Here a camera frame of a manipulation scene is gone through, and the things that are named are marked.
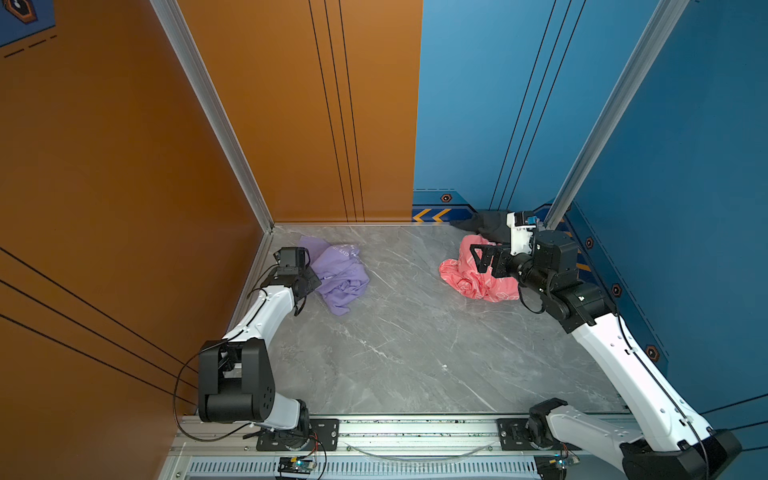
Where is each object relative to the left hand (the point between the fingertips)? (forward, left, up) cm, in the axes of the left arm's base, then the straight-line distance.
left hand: (310, 276), depth 91 cm
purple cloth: (+4, -9, -2) cm, 10 cm away
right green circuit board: (-46, -64, -13) cm, 80 cm away
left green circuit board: (-46, -4, -12) cm, 48 cm away
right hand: (-5, -47, +22) cm, 52 cm away
